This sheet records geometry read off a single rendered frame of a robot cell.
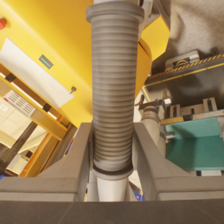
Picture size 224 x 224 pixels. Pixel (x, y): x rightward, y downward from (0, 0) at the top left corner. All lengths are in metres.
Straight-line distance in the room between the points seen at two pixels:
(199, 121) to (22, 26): 0.98
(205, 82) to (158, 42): 0.47
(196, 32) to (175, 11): 0.23
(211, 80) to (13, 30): 1.23
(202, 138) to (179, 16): 0.91
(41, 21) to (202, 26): 1.16
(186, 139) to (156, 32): 0.71
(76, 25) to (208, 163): 0.97
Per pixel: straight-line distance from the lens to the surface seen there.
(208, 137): 1.14
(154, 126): 0.73
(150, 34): 1.13
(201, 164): 1.05
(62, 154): 0.92
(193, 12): 1.47
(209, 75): 1.32
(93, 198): 0.18
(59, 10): 0.80
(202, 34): 1.53
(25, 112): 0.91
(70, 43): 0.74
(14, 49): 0.83
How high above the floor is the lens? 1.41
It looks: 42 degrees down
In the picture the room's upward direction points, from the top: 159 degrees counter-clockwise
